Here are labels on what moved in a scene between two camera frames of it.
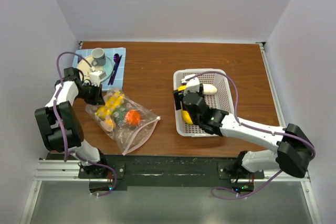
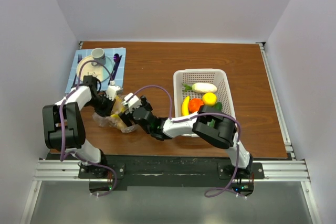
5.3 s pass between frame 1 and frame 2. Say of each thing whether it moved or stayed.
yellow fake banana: moved
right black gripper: moved
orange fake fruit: moved
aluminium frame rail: stayed
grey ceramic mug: stayed
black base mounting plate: stayed
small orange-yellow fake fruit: moved
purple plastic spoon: stayed
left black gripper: moved
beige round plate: stayed
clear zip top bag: moved
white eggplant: stayed
